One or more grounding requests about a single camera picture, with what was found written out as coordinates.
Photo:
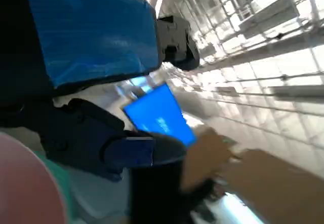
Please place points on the pink bowl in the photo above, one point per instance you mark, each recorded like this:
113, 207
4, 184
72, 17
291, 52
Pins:
27, 183

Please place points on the blue monitor screen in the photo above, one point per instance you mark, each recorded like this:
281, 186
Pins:
162, 115

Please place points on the green cutting mat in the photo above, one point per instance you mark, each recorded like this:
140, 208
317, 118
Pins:
62, 183

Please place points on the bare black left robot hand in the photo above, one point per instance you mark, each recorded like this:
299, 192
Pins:
86, 36

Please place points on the small brown cardboard box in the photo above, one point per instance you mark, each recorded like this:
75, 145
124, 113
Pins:
205, 155

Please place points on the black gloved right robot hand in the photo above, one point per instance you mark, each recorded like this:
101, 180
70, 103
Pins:
154, 196

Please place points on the large brown cardboard box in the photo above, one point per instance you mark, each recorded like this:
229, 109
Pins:
273, 188

